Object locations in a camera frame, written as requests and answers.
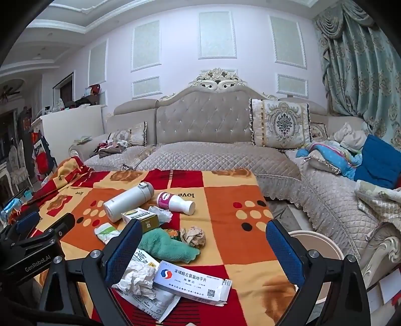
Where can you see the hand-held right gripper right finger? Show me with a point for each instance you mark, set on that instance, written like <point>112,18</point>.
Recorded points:
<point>285,250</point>

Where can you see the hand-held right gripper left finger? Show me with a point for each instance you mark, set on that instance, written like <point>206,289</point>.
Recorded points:
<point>123,247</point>

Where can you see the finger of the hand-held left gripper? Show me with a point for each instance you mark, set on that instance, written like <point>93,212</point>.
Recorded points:
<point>59,226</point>
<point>27,222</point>

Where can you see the white green wrapper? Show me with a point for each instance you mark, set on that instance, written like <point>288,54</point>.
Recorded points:
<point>106,231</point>

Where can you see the round beige trash bin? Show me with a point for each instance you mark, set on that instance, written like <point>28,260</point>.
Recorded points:
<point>319,247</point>

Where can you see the light blue packet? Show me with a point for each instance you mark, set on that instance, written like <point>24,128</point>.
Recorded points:
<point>11,207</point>

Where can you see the white leaflet with black characters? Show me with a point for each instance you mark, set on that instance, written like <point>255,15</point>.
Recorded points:
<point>143,257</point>

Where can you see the white and gold carton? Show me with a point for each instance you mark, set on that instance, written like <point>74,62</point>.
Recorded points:
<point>137,218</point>

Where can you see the large crumpled white tissue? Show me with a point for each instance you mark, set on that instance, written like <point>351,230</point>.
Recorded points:
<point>137,279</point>

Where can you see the green fluffy towel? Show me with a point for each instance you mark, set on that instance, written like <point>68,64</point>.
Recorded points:
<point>166,247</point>

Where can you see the white thermos bottle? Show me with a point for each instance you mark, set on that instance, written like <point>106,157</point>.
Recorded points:
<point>128,202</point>

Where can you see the crumpled clear plastic wrapper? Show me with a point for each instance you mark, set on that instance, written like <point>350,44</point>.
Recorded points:
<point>160,213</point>

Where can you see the white ornate chair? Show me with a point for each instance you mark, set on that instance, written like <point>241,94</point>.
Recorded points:
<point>18,164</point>

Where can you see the red hanging bag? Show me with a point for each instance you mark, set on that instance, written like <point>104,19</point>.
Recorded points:
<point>40,158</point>

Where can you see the white printed flat packet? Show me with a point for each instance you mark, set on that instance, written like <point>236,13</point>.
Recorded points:
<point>153,305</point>

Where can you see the white bottle with pink label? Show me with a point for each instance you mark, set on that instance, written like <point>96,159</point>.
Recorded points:
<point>175,202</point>

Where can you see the crumpled brown paper ball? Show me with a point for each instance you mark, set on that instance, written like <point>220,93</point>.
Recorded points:
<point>192,238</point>

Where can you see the orange red checkered printed blanket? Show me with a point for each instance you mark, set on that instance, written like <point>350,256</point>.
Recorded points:
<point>219,219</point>

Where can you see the white medicine box blue-red logo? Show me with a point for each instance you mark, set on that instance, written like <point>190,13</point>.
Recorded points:
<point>191,279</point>

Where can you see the papers on sofa armrest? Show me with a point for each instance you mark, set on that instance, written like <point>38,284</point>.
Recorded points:
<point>82,140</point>

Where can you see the pile of dark clothes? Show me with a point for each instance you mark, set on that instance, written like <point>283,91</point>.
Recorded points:
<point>108,149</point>

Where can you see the white cabinet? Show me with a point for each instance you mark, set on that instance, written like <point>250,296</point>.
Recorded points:
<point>72,128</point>

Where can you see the colourful blue striped blanket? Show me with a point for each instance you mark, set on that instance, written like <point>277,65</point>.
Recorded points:
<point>332,158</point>

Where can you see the beige floral quilt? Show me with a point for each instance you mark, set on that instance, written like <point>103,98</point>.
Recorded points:
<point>379,200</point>

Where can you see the small beige fringed cushion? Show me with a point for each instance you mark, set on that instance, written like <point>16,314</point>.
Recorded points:
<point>130,134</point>

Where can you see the brown patterned cushion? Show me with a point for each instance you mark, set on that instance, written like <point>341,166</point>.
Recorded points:
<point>319,131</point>

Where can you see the large ornate fringed cushion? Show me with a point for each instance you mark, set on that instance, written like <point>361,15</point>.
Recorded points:
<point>282,123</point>

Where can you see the blue folded cloth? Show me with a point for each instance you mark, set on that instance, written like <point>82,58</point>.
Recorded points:
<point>379,163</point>

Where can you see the ceiling fan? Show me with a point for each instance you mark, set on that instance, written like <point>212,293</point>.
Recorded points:
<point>6,92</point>

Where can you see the beige crumpled clothing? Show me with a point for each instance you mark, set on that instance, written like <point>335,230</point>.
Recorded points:
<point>349,136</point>

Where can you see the dark wooden door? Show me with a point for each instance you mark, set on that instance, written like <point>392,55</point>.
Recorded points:
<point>65,89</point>

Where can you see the beige quilted sofa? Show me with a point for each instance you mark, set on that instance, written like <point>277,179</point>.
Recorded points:
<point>203,125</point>

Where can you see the teal patterned curtain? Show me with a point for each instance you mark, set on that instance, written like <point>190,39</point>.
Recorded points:
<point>360,69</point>

